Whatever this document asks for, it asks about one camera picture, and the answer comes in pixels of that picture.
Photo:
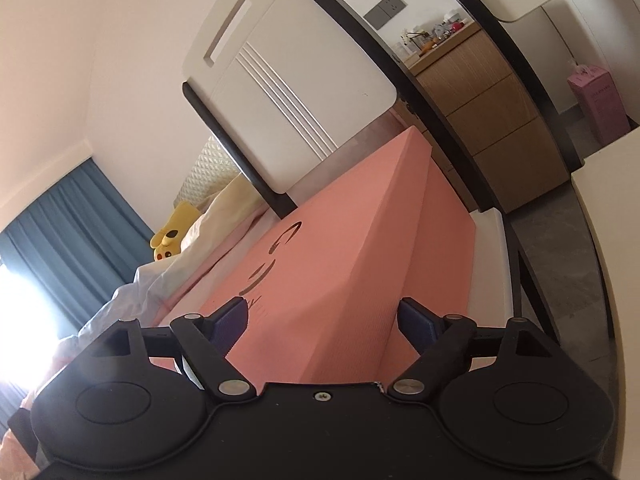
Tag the blue curtain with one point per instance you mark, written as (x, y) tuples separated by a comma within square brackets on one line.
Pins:
[(61, 260)]

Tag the clutter on cabinet top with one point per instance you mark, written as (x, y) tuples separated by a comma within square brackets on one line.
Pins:
[(424, 38)]

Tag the grey wall socket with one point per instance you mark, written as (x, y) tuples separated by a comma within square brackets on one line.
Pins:
[(383, 12)]

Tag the pink gift box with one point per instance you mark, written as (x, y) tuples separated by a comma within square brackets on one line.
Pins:
[(600, 102)]

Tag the wooden drawer cabinet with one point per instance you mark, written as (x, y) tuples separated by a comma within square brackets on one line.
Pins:
[(493, 115)]

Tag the left white folding chair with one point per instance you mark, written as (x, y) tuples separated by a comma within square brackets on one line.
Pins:
[(284, 85)]

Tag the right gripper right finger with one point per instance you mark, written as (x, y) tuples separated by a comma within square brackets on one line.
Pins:
[(443, 346)]

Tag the yellow plush toy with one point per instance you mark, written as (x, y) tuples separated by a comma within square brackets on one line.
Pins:
[(167, 241)]

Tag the salmon pink box lid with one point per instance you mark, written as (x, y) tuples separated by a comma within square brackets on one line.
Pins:
[(323, 284)]

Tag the quilted cream headboard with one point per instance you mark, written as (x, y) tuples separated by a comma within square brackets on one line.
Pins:
[(211, 172)]

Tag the pink bed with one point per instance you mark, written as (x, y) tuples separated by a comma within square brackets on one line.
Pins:
[(213, 248)]

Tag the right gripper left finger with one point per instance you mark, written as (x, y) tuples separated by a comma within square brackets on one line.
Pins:
[(205, 341)]

